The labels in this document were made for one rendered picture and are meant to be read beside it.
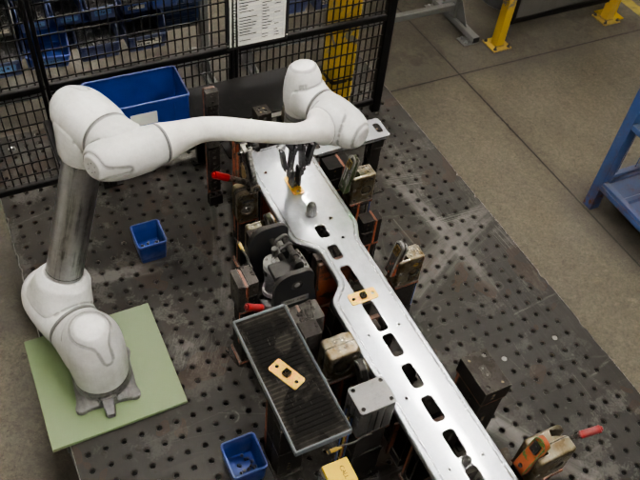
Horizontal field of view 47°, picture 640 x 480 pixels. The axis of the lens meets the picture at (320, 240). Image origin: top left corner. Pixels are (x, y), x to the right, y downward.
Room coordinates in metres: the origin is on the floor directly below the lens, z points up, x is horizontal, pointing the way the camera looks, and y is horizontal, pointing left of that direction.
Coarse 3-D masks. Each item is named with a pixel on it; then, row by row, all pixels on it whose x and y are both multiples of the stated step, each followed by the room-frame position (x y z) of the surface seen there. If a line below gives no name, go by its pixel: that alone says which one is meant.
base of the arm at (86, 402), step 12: (132, 372) 1.10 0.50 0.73; (132, 384) 1.06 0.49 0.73; (84, 396) 1.00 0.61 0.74; (96, 396) 0.99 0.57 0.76; (108, 396) 1.00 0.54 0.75; (120, 396) 1.01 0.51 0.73; (132, 396) 1.02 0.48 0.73; (84, 408) 0.97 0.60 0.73; (96, 408) 0.98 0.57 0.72; (108, 408) 0.97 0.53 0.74
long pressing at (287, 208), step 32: (256, 160) 1.76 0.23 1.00; (288, 192) 1.63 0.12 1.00; (320, 192) 1.65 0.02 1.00; (288, 224) 1.50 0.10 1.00; (320, 224) 1.51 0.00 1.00; (352, 224) 1.53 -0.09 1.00; (320, 256) 1.39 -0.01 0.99; (352, 256) 1.40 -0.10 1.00; (384, 288) 1.30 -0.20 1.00; (352, 320) 1.18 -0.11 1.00; (384, 320) 1.19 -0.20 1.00; (384, 352) 1.08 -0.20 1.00; (416, 352) 1.10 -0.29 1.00; (448, 384) 1.01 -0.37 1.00; (416, 416) 0.91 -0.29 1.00; (448, 416) 0.92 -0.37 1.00; (416, 448) 0.82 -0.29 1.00; (448, 448) 0.83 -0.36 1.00; (480, 448) 0.84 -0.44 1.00
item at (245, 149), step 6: (246, 144) 1.59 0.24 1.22; (240, 150) 1.57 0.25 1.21; (246, 150) 1.56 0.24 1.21; (252, 150) 1.58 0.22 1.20; (258, 150) 1.58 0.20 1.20; (246, 156) 1.56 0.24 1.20; (246, 162) 1.56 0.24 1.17; (252, 162) 1.57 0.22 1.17; (246, 168) 1.58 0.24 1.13; (252, 168) 1.57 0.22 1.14; (246, 174) 1.60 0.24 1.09; (252, 174) 1.57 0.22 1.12; (252, 180) 1.57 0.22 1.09
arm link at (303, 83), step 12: (300, 60) 1.68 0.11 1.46; (288, 72) 1.64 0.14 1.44; (300, 72) 1.63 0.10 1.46; (312, 72) 1.63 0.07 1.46; (288, 84) 1.63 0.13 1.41; (300, 84) 1.61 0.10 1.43; (312, 84) 1.62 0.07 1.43; (324, 84) 1.65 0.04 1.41; (288, 96) 1.62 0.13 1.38; (300, 96) 1.60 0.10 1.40; (312, 96) 1.59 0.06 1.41; (288, 108) 1.62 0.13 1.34; (300, 108) 1.59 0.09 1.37
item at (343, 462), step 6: (336, 462) 0.69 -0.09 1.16; (342, 462) 0.69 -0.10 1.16; (348, 462) 0.69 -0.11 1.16; (324, 468) 0.68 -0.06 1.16; (330, 468) 0.68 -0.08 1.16; (336, 468) 0.68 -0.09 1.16; (342, 468) 0.68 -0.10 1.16; (348, 468) 0.68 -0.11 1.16; (324, 474) 0.67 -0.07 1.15; (330, 474) 0.66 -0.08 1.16; (336, 474) 0.66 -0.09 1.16; (342, 474) 0.67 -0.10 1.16; (348, 474) 0.67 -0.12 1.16; (354, 474) 0.67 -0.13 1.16
